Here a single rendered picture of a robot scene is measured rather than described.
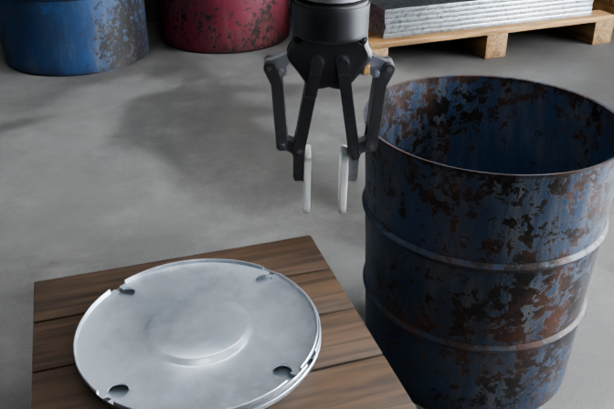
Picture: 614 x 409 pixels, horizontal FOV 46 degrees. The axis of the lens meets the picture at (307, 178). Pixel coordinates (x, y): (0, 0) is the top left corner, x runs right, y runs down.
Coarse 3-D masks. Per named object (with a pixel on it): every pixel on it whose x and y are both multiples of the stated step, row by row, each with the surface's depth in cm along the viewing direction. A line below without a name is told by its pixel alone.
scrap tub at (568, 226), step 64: (384, 128) 132; (448, 128) 141; (512, 128) 139; (576, 128) 129; (384, 192) 114; (448, 192) 104; (512, 192) 101; (576, 192) 103; (384, 256) 119; (448, 256) 109; (512, 256) 106; (576, 256) 110; (384, 320) 125; (448, 320) 115; (512, 320) 113; (576, 320) 121; (448, 384) 121; (512, 384) 120
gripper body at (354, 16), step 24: (360, 0) 69; (312, 24) 68; (336, 24) 67; (360, 24) 68; (288, 48) 71; (312, 48) 71; (336, 48) 71; (360, 48) 71; (336, 72) 72; (360, 72) 73
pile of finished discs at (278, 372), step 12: (264, 276) 99; (120, 288) 95; (312, 360) 84; (276, 372) 82; (288, 372) 82; (300, 372) 81; (120, 384) 80; (288, 384) 80; (108, 396) 78; (120, 396) 79; (276, 396) 80; (120, 408) 78; (252, 408) 78; (264, 408) 78
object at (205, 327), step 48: (144, 288) 95; (192, 288) 95; (240, 288) 95; (288, 288) 95; (96, 336) 86; (144, 336) 86; (192, 336) 85; (240, 336) 85; (288, 336) 86; (96, 384) 79; (144, 384) 79; (192, 384) 79; (240, 384) 79
